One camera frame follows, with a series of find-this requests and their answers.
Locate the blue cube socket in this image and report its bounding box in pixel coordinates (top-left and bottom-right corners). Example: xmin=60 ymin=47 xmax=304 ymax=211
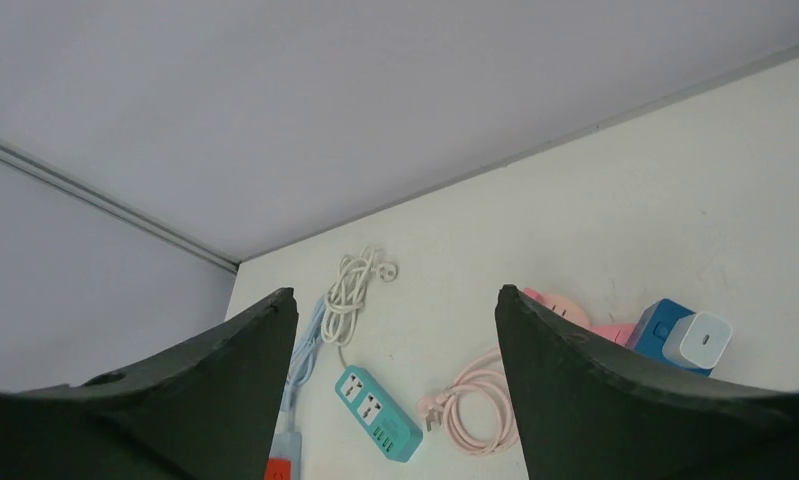
xmin=625 ymin=298 xmax=712 ymax=377

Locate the teal power strip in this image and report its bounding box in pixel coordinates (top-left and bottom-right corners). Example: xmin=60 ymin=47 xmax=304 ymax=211
xmin=335 ymin=365 xmax=423 ymax=463

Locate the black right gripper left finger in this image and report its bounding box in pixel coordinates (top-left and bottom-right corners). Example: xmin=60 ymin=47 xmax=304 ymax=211
xmin=0 ymin=287 xmax=298 ymax=479

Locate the pink round socket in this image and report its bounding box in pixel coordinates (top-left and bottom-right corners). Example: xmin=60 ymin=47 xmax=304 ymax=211
xmin=522 ymin=288 xmax=591 ymax=330

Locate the red cube adapter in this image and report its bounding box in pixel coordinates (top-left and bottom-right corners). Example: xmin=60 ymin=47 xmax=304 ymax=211
xmin=264 ymin=457 xmax=292 ymax=480

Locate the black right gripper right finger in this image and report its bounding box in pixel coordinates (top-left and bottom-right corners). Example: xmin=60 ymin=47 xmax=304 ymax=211
xmin=495 ymin=285 xmax=799 ymax=479

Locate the white usb charger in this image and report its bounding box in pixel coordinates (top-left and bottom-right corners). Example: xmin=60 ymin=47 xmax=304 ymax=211
xmin=662 ymin=312 xmax=734 ymax=370

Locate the light blue power strip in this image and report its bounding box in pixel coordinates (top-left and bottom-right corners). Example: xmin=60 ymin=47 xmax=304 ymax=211
xmin=270 ymin=297 xmax=327 ymax=479

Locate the white coiled cable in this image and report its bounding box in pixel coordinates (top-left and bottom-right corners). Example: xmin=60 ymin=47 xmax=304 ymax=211
xmin=320 ymin=246 xmax=399 ymax=348

